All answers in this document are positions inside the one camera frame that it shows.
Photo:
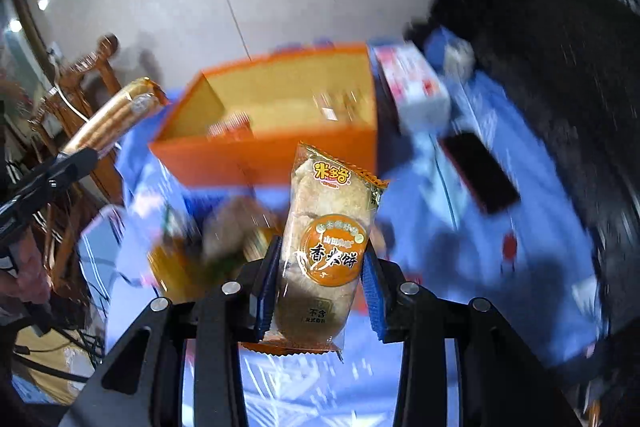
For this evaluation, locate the orange cardboard box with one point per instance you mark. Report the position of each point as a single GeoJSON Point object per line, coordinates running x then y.
{"type": "Point", "coordinates": [210, 162]}

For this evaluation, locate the person's left hand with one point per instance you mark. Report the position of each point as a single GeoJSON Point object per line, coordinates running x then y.
{"type": "Point", "coordinates": [25, 274]}

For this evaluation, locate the long round biscuit packet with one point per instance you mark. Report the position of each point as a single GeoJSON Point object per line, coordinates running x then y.
{"type": "Point", "coordinates": [115, 117]}

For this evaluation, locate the blue printed cloth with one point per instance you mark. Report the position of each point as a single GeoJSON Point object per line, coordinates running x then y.
{"type": "Point", "coordinates": [525, 267]}

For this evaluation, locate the wooden chair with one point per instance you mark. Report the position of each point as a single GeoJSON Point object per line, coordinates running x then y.
{"type": "Point", "coordinates": [102, 67]}

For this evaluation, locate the orange rice cracker packet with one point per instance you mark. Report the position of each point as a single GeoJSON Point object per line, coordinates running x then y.
{"type": "Point", "coordinates": [320, 227]}

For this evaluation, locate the dark phone with red case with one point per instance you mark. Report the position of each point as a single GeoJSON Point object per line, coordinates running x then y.
{"type": "Point", "coordinates": [480, 172]}

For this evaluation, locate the black fuzzy cloth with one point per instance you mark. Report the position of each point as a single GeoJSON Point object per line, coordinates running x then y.
{"type": "Point", "coordinates": [550, 57]}

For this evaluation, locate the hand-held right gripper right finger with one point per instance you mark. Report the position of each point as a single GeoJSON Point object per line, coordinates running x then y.
{"type": "Point", "coordinates": [374, 302]}

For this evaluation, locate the small snack packet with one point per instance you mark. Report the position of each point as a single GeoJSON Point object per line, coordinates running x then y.
{"type": "Point", "coordinates": [230, 127]}

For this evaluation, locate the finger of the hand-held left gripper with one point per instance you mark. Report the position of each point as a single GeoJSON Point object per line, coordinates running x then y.
{"type": "Point", "coordinates": [50, 179]}

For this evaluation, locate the brown pastry packet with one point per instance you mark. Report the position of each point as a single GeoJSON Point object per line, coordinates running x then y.
{"type": "Point", "coordinates": [235, 227]}

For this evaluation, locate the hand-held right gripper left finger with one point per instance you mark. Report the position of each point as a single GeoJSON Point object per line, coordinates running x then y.
{"type": "Point", "coordinates": [265, 292]}

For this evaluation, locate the clear cracker packet orange edges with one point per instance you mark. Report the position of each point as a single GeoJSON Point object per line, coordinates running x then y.
{"type": "Point", "coordinates": [172, 257]}

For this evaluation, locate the small white wrapped packet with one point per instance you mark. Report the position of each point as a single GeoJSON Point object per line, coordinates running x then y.
{"type": "Point", "coordinates": [459, 57]}

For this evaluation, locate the white pink-print tissue pack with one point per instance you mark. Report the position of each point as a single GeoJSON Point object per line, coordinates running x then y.
{"type": "Point", "coordinates": [420, 97]}

